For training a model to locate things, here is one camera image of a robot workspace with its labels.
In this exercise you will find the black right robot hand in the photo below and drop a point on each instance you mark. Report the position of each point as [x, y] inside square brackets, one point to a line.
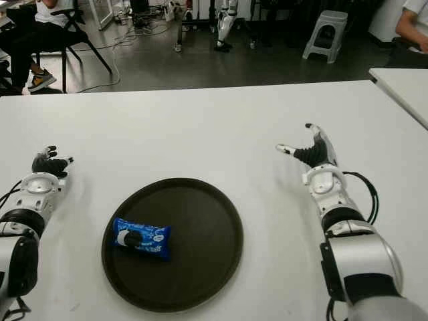
[316, 152]

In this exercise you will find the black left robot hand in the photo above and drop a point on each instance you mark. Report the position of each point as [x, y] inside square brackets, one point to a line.
[48, 165]

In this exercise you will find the blue Oreo cookie packet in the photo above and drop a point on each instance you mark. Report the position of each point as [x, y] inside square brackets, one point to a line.
[147, 239]

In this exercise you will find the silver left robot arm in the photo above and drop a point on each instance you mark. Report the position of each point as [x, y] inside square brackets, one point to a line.
[33, 197]

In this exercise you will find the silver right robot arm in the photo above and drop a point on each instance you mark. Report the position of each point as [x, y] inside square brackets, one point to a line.
[361, 254]

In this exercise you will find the white side table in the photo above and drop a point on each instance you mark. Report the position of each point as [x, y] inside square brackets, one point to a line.
[404, 83]

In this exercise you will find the seated person in black trousers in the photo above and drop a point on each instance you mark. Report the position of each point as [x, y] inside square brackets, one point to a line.
[23, 43]

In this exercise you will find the black office chair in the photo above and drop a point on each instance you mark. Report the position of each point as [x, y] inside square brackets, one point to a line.
[401, 55]

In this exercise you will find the black folding chair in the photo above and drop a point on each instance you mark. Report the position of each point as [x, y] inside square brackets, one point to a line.
[75, 38]

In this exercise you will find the grey plastic stool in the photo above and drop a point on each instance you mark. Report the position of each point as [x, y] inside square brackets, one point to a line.
[329, 16]

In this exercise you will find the round dark brown tray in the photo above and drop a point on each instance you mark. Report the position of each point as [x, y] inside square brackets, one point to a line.
[194, 234]

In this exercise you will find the white framed glass panel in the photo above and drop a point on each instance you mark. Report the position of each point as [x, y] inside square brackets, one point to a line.
[107, 20]

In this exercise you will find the white humanoid robot leg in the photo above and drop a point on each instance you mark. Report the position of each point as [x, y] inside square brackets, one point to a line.
[223, 25]

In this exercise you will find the person in white shirt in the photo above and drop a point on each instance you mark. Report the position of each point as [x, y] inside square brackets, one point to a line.
[413, 26]

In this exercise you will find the white bag on floor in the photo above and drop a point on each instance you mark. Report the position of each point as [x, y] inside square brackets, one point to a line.
[169, 13]

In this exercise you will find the black wheeled metal frame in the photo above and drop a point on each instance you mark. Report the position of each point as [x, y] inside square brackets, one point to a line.
[179, 28]

